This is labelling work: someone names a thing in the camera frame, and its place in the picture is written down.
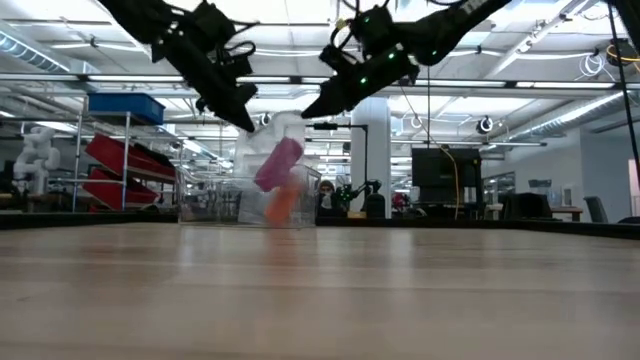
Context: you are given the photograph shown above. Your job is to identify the grey office chair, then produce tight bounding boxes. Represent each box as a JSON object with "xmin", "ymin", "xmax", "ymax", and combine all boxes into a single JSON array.
[{"xmin": 583, "ymin": 195, "xmax": 610, "ymax": 225}]

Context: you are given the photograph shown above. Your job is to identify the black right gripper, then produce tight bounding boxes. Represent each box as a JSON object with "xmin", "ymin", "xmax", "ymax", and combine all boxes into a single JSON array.
[{"xmin": 300, "ymin": 4, "xmax": 421, "ymax": 121}]

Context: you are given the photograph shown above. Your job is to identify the thin black hanging cable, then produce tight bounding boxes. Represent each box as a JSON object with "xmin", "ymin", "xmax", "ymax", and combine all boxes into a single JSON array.
[{"xmin": 425, "ymin": 64, "xmax": 432, "ymax": 149}]

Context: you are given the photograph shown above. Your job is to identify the pink elastic bandage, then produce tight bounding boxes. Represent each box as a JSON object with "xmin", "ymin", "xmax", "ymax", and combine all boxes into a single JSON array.
[{"xmin": 253, "ymin": 136, "xmax": 305, "ymax": 193}]

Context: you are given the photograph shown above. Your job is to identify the black monitor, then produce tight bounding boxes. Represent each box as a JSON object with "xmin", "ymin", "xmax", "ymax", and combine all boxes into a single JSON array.
[{"xmin": 411, "ymin": 147, "xmax": 484, "ymax": 207}]

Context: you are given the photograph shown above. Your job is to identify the black gantry frame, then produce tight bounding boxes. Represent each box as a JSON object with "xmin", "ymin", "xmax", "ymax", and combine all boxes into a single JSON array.
[{"xmin": 304, "ymin": 122, "xmax": 370, "ymax": 216}]

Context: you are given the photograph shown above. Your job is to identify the large red storage bin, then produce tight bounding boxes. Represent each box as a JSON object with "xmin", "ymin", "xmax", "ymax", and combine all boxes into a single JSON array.
[{"xmin": 84, "ymin": 133, "xmax": 177, "ymax": 177}]

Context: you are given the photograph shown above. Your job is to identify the black office chair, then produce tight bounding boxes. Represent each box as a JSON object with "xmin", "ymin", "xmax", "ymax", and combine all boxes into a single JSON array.
[{"xmin": 501, "ymin": 193, "xmax": 556, "ymax": 222}]

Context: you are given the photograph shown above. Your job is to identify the thin black pole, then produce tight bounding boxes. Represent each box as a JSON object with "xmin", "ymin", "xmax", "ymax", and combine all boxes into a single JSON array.
[{"xmin": 606, "ymin": 0, "xmax": 640, "ymax": 187}]

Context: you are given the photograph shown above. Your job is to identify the metal shelf rack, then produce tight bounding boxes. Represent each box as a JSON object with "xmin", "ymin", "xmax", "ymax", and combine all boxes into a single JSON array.
[{"xmin": 49, "ymin": 94, "xmax": 231, "ymax": 216}]

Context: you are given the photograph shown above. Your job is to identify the clear plastic zip bag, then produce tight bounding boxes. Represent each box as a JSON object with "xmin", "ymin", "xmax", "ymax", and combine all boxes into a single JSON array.
[{"xmin": 232, "ymin": 110, "xmax": 309, "ymax": 194}]

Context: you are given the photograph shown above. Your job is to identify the wooden desk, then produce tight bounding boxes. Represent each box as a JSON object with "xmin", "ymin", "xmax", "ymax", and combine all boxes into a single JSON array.
[{"xmin": 549, "ymin": 207, "xmax": 586, "ymax": 224}]

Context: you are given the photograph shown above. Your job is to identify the orange elastic bandage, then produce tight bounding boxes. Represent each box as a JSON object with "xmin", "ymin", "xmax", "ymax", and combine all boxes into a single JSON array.
[{"xmin": 263, "ymin": 174, "xmax": 306, "ymax": 227}]

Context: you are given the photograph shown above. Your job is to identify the white pillar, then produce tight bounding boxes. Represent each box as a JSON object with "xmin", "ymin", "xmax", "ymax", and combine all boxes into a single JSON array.
[{"xmin": 350, "ymin": 95, "xmax": 393, "ymax": 220}]

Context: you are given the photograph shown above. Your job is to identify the small red storage bin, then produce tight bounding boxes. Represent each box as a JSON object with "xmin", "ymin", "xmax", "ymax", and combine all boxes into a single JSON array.
[{"xmin": 82, "ymin": 167, "xmax": 159, "ymax": 211}]

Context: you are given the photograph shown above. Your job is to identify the long ceiling light bar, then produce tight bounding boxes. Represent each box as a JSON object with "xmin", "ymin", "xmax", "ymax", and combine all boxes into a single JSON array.
[{"xmin": 0, "ymin": 73, "xmax": 640, "ymax": 91}]

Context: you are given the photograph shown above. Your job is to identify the blue storage bin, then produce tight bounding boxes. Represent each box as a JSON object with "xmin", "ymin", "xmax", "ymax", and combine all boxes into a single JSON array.
[{"xmin": 88, "ymin": 93, "xmax": 166, "ymax": 127}]

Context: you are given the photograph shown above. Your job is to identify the clear plastic container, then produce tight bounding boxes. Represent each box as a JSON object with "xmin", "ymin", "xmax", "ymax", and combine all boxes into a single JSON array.
[{"xmin": 177, "ymin": 164, "xmax": 323, "ymax": 230}]

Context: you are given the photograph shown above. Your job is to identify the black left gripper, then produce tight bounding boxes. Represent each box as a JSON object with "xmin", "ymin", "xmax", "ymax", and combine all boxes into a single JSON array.
[{"xmin": 149, "ymin": 0, "xmax": 259, "ymax": 134}]

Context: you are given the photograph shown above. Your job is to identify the yellow hanging cable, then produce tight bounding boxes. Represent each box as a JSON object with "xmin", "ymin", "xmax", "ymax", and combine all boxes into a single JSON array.
[{"xmin": 438, "ymin": 144, "xmax": 461, "ymax": 221}]

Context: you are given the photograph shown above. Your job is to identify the person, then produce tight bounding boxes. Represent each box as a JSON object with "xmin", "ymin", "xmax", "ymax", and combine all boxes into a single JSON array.
[{"xmin": 317, "ymin": 179, "xmax": 351, "ymax": 219}]

